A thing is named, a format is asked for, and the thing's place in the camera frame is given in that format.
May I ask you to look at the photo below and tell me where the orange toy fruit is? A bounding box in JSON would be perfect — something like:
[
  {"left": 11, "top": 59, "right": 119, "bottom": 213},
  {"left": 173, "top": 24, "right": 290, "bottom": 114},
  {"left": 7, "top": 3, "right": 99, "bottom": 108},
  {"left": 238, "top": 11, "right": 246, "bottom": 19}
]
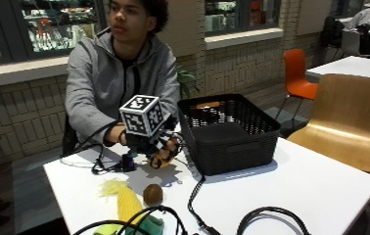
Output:
[{"left": 148, "top": 138, "right": 180, "bottom": 169}]

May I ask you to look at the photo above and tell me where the small black connector box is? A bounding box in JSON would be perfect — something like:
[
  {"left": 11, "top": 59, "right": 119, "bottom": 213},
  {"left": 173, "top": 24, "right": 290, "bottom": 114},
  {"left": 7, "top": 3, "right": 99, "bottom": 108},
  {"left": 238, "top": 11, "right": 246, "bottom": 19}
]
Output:
[{"left": 120, "top": 153, "right": 139, "bottom": 172}]

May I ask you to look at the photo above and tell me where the white cube with black markers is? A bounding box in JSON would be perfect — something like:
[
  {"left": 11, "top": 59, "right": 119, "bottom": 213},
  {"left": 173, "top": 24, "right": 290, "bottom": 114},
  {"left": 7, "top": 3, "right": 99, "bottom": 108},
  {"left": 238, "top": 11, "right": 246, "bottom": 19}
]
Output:
[{"left": 119, "top": 94, "right": 172, "bottom": 138}]

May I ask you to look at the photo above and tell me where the brown toy kiwi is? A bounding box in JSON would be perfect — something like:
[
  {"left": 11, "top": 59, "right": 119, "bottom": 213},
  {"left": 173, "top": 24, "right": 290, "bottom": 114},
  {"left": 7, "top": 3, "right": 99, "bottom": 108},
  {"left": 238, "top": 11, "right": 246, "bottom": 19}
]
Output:
[{"left": 143, "top": 183, "right": 165, "bottom": 208}]

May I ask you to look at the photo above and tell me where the black plastic woven basket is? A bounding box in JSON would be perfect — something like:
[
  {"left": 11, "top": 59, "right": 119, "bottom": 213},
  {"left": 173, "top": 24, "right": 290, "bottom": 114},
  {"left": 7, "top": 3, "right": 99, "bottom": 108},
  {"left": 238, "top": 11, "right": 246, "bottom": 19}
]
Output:
[{"left": 176, "top": 93, "right": 281, "bottom": 177}]

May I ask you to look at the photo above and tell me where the orange item inside basket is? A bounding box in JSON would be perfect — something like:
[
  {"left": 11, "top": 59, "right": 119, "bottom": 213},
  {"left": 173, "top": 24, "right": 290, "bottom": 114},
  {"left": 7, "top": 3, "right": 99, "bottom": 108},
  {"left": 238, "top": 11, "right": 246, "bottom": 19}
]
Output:
[{"left": 194, "top": 101, "right": 225, "bottom": 111}]

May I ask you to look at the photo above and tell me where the green leafy plant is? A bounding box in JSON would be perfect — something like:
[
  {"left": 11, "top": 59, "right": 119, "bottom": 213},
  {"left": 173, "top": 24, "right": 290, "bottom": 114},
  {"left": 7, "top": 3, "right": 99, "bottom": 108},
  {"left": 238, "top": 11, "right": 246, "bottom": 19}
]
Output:
[{"left": 176, "top": 65, "right": 201, "bottom": 100}]

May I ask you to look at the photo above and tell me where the person in grey hoodie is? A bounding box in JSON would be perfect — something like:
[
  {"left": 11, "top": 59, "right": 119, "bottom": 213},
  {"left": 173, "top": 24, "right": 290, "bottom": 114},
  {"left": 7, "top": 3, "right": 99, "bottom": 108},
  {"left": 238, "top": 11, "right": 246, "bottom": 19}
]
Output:
[{"left": 64, "top": 0, "right": 182, "bottom": 148}]

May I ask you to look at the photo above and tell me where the orange plastic chair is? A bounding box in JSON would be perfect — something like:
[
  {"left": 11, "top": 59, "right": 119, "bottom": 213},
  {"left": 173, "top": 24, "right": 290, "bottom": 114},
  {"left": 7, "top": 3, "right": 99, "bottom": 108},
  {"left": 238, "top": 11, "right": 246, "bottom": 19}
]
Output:
[{"left": 276, "top": 48, "right": 321, "bottom": 120}]

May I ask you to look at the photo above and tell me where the light wooden chair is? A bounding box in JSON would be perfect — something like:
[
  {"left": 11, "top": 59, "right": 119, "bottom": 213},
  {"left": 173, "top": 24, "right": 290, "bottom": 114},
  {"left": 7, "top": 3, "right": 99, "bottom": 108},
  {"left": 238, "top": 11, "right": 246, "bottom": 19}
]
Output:
[{"left": 286, "top": 73, "right": 370, "bottom": 174}]

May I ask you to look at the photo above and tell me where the dark framed window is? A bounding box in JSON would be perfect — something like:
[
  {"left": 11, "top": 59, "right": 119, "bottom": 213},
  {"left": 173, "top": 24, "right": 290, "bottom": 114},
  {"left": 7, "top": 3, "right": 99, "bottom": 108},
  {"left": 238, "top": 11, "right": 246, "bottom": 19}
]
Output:
[
  {"left": 204, "top": 0, "right": 282, "bottom": 37},
  {"left": 0, "top": 0, "right": 108, "bottom": 69}
]

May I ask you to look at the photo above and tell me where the white background table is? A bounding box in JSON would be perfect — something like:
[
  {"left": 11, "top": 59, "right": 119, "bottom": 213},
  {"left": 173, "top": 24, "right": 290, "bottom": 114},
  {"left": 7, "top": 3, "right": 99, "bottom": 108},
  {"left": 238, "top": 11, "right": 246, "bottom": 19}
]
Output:
[{"left": 305, "top": 55, "right": 370, "bottom": 91}]

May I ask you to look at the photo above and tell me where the black background chair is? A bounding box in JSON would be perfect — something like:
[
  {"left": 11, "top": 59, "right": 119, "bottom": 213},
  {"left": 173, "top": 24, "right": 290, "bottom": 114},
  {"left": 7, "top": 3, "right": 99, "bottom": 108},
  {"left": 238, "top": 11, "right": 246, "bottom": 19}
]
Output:
[{"left": 320, "top": 16, "right": 346, "bottom": 60}]

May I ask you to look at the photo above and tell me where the black cable with plug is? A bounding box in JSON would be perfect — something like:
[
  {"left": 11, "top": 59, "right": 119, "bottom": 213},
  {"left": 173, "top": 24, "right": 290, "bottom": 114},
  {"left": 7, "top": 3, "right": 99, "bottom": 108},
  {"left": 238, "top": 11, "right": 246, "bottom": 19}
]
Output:
[{"left": 186, "top": 175, "right": 221, "bottom": 235}]

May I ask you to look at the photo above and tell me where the black glove cable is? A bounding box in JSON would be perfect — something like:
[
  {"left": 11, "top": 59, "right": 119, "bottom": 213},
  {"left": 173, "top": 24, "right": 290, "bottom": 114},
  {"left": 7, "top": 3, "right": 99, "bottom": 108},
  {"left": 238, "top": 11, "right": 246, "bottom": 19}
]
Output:
[{"left": 59, "top": 119, "right": 128, "bottom": 175}]

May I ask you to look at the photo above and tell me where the black curved cable bundle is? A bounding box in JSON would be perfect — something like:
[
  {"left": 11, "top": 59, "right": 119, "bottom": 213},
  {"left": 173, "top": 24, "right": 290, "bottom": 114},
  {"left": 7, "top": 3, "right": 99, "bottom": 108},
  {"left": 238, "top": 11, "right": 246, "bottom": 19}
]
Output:
[{"left": 72, "top": 205, "right": 190, "bottom": 235}]

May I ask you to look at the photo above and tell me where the black looped cable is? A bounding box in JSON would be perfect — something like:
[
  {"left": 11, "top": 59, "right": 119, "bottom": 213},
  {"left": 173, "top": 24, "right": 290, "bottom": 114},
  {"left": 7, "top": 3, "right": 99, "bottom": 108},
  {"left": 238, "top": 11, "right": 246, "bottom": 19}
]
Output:
[{"left": 236, "top": 206, "right": 313, "bottom": 235}]

